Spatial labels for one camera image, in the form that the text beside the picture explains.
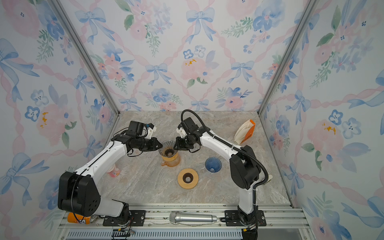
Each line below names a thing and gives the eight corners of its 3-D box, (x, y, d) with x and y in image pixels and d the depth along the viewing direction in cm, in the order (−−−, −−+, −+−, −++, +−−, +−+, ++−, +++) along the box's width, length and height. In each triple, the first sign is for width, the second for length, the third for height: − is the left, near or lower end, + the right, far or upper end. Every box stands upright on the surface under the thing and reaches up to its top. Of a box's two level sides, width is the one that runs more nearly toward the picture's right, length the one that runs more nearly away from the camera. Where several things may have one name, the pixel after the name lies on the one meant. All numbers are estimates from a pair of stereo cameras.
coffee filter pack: (240, 146, 103) (244, 136, 94) (231, 138, 107) (235, 128, 98) (253, 135, 109) (259, 125, 100) (245, 128, 113) (249, 118, 104)
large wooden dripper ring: (177, 189, 85) (177, 187, 83) (178, 169, 92) (178, 168, 90) (198, 189, 85) (198, 187, 83) (197, 170, 92) (198, 168, 90)
